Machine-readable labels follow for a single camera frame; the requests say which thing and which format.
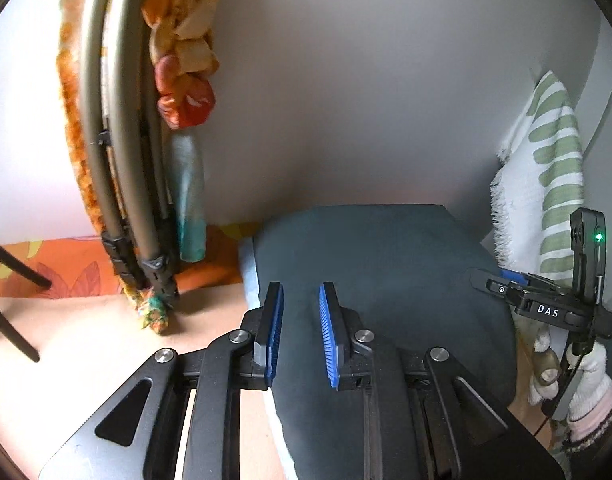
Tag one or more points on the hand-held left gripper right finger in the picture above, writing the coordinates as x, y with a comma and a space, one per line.
328, 332

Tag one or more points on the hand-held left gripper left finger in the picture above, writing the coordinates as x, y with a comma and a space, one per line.
275, 332

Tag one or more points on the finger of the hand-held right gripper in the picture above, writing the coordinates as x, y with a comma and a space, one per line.
512, 276
488, 287

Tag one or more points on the dark green pants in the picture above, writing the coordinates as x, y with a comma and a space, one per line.
386, 270

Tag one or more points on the person's right hand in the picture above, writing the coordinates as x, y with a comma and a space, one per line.
540, 345

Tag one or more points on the green striped white towel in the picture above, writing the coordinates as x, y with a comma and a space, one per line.
536, 170

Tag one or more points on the pale teal hanging cloth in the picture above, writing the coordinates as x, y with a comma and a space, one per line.
188, 200

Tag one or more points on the orange bed sheet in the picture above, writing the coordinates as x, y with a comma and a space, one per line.
71, 265

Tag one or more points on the black rod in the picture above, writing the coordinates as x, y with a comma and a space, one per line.
21, 265
11, 330

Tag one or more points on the colourful scrunched cloth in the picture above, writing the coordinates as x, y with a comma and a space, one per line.
186, 60

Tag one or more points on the grey folded tube frame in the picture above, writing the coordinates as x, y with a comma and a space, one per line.
121, 110

